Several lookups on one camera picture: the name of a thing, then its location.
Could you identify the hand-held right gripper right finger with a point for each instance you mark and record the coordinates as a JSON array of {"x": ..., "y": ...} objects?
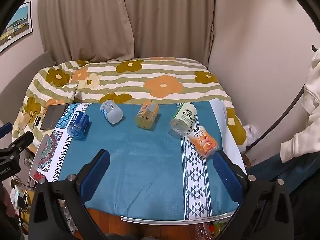
[{"x": 228, "y": 180}]

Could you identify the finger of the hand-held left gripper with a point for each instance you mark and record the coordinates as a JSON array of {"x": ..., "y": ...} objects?
[
  {"x": 21, "y": 141},
  {"x": 4, "y": 129}
]

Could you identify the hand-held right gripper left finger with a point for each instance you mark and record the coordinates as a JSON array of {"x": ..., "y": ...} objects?
[{"x": 96, "y": 177}]

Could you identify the mandala patterned cloth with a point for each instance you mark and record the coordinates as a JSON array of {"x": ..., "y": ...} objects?
[{"x": 53, "y": 150}]

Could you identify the dark laptop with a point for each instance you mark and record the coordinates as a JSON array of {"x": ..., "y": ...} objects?
[{"x": 53, "y": 116}]

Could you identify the white sheet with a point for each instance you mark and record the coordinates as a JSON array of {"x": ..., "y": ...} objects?
[{"x": 228, "y": 135}]

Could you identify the blue towel with white bands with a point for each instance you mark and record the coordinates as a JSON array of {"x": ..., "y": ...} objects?
[{"x": 140, "y": 160}]

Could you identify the clear plastic bag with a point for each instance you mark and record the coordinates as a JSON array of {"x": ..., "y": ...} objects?
[{"x": 250, "y": 133}]

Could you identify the blue plastic bottle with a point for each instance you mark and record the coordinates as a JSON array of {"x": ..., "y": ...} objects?
[{"x": 78, "y": 126}]

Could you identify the white plastic bottle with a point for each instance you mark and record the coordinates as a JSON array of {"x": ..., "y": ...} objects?
[{"x": 111, "y": 111}]

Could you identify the person's blue jeans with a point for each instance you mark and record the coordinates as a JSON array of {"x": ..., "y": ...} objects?
[{"x": 300, "y": 180}]

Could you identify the clear green label bottle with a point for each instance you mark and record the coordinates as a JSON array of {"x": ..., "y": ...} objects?
[{"x": 182, "y": 121}]

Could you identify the orange plastic bottle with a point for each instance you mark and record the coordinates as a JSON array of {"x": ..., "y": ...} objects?
[{"x": 147, "y": 115}]

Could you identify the person's white hoodie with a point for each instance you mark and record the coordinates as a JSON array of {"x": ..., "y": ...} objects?
[{"x": 308, "y": 110}]

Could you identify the floral striped blanket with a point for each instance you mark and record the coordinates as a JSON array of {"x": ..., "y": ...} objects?
[{"x": 160, "y": 80}]

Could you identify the beige curtain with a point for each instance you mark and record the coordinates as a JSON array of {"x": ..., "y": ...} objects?
[
  {"x": 85, "y": 17},
  {"x": 170, "y": 17}
]

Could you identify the wall poster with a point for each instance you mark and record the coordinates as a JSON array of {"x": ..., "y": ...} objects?
[{"x": 16, "y": 27}]

